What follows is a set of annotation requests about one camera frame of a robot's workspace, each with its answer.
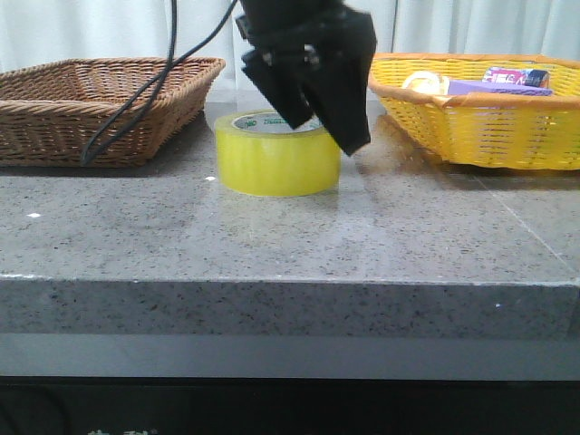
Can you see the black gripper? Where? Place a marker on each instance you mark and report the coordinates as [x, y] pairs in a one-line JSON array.
[[334, 41]]

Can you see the yellow tape roll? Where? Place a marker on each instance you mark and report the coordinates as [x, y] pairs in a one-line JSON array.
[[259, 154]]

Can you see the purple foam cube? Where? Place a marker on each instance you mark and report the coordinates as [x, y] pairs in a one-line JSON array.
[[460, 87]]

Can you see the pink labelled can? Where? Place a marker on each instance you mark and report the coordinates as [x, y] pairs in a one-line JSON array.
[[526, 77]]

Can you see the yellow woven basket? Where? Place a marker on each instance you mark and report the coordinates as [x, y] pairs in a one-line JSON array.
[[484, 129]]

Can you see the brown wicker basket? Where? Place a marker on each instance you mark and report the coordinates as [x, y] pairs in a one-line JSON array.
[[50, 111]]

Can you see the white curtain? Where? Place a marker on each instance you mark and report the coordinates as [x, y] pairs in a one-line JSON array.
[[35, 32]]

